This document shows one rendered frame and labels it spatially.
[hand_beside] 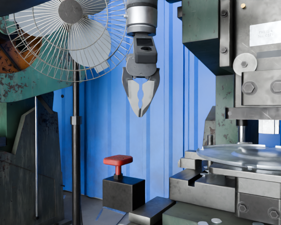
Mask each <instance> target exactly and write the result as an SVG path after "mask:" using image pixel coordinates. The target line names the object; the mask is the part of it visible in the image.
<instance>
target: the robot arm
mask: <svg viewBox="0 0 281 225"><path fill-rule="evenodd" d="M48 1H51V0H0V17H3V16H6V15H9V14H13V13H17V12H20V11H23V10H26V9H29V8H31V7H34V6H37V5H40V4H43V3H45V2H48ZM157 4H158V0H127V1H126V10H127V14H124V18H126V19H127V20H126V27H127V35H128V36H131V37H133V54H130V53H129V54H127V56H126V59H125V60H126V67H123V74H122V84H123V87H124V89H125V92H126V94H127V97H128V100H129V102H130V105H131V107H132V109H133V111H134V113H135V114H136V115H137V116H138V117H143V115H144V114H145V113H146V112H147V110H148V108H149V106H150V104H151V102H152V100H153V98H154V96H155V93H156V91H157V89H158V87H159V83H160V74H159V71H160V68H157V65H156V63H157V60H158V59H157V49H156V46H155V43H154V40H153V36H156V28H157V14H158V10H157ZM132 78H133V79H136V78H145V79H147V82H145V83H144V84H142V90H143V93H144V95H143V98H142V107H141V108H139V106H138V102H139V99H138V97H137V93H138V91H139V84H138V83H137V82H135V81H134V80H133V79H132Z"/></svg>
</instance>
